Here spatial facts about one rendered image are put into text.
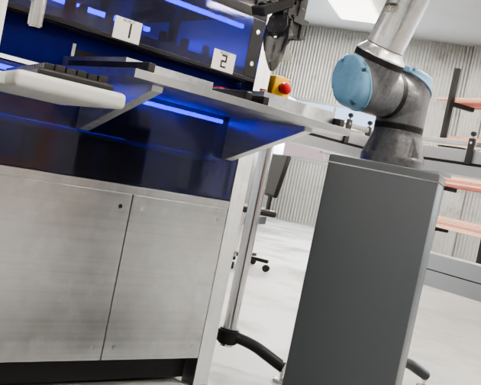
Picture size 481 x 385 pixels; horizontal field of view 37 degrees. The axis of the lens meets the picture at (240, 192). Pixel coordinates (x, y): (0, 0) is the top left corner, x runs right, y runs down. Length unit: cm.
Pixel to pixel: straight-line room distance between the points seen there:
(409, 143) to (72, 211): 90
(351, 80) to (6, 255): 97
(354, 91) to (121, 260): 88
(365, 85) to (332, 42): 1051
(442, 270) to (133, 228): 115
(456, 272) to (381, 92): 115
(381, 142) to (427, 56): 1014
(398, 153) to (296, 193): 1023
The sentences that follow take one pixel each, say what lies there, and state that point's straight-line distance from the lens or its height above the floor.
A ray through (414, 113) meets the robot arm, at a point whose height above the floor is 92.
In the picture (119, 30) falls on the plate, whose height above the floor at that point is 101.
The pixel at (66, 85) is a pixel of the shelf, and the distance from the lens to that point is 128.
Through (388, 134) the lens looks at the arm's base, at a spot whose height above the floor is 86.
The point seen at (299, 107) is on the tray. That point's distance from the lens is 189.
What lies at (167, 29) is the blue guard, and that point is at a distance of 208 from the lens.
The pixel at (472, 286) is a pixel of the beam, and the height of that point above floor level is 48.
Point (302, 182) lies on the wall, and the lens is 1186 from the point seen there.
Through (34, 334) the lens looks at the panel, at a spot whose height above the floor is 17.
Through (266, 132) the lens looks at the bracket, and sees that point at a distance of 207.
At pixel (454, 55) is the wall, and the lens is 1179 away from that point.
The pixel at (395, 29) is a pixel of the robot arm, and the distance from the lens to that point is 160.
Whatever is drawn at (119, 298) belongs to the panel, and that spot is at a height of 27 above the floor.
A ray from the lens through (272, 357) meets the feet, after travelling 258.
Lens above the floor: 72
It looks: 2 degrees down
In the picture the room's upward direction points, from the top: 12 degrees clockwise
